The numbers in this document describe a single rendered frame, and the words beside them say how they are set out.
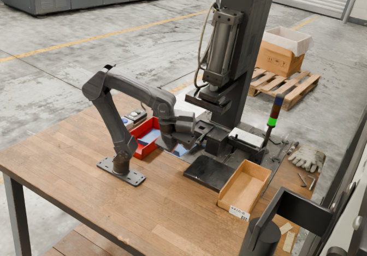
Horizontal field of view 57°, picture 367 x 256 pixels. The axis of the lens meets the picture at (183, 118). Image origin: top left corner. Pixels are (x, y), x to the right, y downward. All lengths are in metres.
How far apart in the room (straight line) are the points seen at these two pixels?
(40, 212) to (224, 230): 1.55
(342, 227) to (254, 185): 1.06
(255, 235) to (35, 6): 6.09
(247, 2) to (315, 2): 9.32
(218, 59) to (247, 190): 0.53
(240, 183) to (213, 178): 0.12
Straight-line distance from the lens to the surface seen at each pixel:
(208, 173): 1.40
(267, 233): 0.36
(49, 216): 2.47
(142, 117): 1.69
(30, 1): 6.37
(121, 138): 1.25
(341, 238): 0.40
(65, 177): 1.36
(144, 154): 1.44
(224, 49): 1.36
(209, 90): 1.45
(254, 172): 1.46
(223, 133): 1.55
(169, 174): 1.39
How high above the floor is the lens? 1.79
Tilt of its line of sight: 30 degrees down
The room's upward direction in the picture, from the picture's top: 9 degrees clockwise
